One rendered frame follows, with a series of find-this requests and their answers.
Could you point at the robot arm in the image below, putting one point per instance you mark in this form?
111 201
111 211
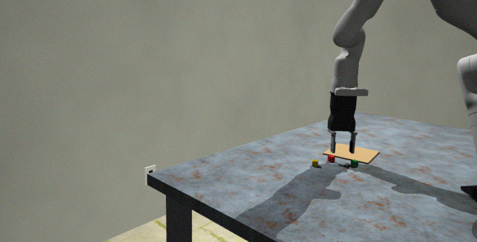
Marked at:
349 34

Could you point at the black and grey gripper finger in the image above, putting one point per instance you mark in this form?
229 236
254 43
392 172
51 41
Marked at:
333 143
352 141

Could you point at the tan flat mat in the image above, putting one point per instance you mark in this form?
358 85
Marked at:
360 154

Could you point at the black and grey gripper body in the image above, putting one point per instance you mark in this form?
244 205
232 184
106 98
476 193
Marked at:
344 92

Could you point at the green die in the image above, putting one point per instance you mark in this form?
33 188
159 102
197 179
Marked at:
354 163

